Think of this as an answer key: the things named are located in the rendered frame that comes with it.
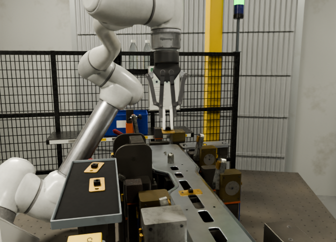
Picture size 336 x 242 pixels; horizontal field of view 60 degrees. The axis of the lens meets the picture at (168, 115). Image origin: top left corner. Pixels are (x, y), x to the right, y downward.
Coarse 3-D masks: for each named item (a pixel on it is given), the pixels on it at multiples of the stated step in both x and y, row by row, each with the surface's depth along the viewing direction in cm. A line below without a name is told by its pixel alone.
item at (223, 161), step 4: (220, 160) 113; (224, 160) 113; (216, 164) 115; (220, 164) 113; (224, 164) 113; (216, 168) 114; (220, 168) 113; (224, 168) 113; (216, 172) 115; (220, 172) 113; (216, 176) 114; (216, 180) 114; (212, 184) 117; (216, 184) 114; (216, 188) 114
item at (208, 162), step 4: (200, 148) 148; (204, 148) 148; (208, 148) 148; (212, 148) 148; (200, 152) 147; (204, 152) 147; (208, 152) 148; (212, 152) 148; (200, 156) 147; (204, 156) 148; (208, 156) 148; (212, 156) 149; (200, 160) 148; (204, 160) 148; (208, 160) 148; (212, 160) 149; (200, 164) 148; (204, 164) 148; (208, 164) 149; (212, 164) 149; (200, 168) 149; (200, 172) 150
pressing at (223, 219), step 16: (176, 144) 173; (160, 160) 143; (176, 160) 143; (192, 160) 144; (192, 176) 123; (176, 192) 107; (208, 192) 107; (192, 208) 95; (208, 208) 95; (224, 208) 95; (192, 224) 86; (208, 224) 86; (224, 224) 86; (240, 224) 86; (192, 240) 78; (208, 240) 78; (240, 240) 78
